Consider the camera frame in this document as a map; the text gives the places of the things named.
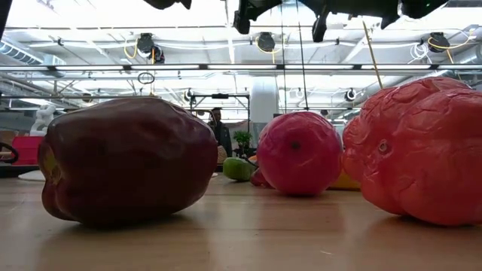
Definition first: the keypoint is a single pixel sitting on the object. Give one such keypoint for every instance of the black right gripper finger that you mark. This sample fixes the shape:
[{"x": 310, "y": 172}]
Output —
[{"x": 320, "y": 30}]

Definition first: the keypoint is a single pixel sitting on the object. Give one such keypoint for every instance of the red storage box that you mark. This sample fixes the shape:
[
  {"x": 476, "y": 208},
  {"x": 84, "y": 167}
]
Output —
[{"x": 28, "y": 150}]

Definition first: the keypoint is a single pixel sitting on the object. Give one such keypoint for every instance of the black metal rack frame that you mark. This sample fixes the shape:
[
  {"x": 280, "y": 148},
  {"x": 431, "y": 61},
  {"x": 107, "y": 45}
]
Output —
[{"x": 220, "y": 96}]

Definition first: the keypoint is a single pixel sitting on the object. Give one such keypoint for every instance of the dark red bell pepper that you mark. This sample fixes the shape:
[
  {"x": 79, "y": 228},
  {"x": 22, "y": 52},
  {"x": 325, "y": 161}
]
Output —
[{"x": 128, "y": 162}]

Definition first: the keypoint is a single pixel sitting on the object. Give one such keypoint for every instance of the green cucumber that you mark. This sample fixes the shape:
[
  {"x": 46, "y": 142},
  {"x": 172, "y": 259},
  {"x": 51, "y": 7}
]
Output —
[{"x": 237, "y": 170}]

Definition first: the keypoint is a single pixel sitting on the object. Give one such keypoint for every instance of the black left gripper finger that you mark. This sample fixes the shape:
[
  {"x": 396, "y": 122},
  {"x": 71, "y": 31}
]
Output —
[{"x": 243, "y": 19}]

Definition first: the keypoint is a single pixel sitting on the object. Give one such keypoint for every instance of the silver ceiling duct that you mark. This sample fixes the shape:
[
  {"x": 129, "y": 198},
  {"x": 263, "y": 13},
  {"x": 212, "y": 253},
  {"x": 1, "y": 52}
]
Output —
[{"x": 22, "y": 54}]

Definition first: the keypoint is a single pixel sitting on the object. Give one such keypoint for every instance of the green potted plant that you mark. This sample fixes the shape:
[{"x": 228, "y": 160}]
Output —
[{"x": 243, "y": 140}]

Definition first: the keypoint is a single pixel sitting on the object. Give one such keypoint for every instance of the woven wicker bag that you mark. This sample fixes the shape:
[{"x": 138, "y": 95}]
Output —
[{"x": 222, "y": 155}]

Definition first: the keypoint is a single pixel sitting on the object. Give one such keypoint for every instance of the yellow banana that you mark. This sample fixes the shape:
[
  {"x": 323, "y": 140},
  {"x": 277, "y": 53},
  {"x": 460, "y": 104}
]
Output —
[{"x": 344, "y": 183}]

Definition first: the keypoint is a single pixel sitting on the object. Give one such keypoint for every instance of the white building column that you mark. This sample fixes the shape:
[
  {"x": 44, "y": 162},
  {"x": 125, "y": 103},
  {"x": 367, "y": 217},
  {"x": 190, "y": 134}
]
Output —
[{"x": 263, "y": 98}]

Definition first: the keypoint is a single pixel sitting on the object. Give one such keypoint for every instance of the orange bell pepper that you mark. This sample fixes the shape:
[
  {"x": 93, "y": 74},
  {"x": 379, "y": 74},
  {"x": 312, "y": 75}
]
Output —
[{"x": 421, "y": 150}]

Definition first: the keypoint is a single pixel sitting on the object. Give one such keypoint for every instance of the small black ceiling reel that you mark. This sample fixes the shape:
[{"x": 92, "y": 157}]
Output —
[
  {"x": 188, "y": 96},
  {"x": 350, "y": 95}
]

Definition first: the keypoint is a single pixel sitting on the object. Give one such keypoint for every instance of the red grape bunch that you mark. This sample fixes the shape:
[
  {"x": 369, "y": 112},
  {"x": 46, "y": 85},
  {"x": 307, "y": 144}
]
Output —
[{"x": 260, "y": 180}]

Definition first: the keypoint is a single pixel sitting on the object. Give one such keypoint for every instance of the orange tangerine cluster with leaves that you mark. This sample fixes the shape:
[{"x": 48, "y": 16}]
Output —
[{"x": 254, "y": 159}]

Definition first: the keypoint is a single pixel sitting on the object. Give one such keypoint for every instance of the red round fruit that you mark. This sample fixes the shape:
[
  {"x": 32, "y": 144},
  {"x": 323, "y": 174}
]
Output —
[{"x": 299, "y": 158}]

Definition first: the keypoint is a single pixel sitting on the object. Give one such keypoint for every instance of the person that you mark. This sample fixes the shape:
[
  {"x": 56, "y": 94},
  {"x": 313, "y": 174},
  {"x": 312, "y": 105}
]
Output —
[{"x": 222, "y": 135}]

